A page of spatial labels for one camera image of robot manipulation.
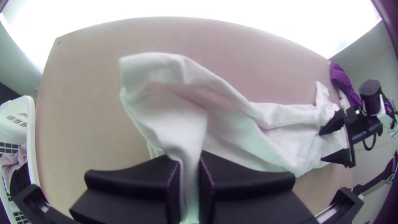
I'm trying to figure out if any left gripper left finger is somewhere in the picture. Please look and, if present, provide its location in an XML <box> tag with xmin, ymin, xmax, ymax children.
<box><xmin>68</xmin><ymin>154</ymin><xmax>181</xmax><ymax>224</ymax></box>

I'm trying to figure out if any white garment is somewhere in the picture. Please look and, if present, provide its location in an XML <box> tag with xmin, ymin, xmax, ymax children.
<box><xmin>337</xmin><ymin>89</ymin><xmax>351</xmax><ymax>109</ymax></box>

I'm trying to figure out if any white t-shirt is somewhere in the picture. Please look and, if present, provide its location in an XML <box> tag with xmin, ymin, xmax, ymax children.
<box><xmin>118</xmin><ymin>51</ymin><xmax>349</xmax><ymax>224</ymax></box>

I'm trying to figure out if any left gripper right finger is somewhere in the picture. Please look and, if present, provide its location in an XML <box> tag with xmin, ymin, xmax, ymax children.
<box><xmin>199</xmin><ymin>150</ymin><xmax>315</xmax><ymax>224</ymax></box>

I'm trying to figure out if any white laundry basket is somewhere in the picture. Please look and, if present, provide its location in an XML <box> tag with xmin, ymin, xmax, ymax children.
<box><xmin>0</xmin><ymin>95</ymin><xmax>43</xmax><ymax>224</ymax></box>

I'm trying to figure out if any dark garment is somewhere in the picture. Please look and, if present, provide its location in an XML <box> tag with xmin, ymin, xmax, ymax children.
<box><xmin>329</xmin><ymin>61</ymin><xmax>364</xmax><ymax>109</ymax></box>

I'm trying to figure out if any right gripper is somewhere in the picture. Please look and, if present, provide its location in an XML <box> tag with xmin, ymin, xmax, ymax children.
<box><xmin>318</xmin><ymin>105</ymin><xmax>383</xmax><ymax>169</ymax></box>

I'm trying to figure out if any black cable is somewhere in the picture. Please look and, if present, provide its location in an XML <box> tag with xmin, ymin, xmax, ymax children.
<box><xmin>362</xmin><ymin>133</ymin><xmax>378</xmax><ymax>152</ymax></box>

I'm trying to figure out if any heap of clothes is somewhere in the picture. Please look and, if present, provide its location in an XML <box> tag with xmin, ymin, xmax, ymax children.
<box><xmin>1</xmin><ymin>142</ymin><xmax>32</xmax><ymax>201</ymax></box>

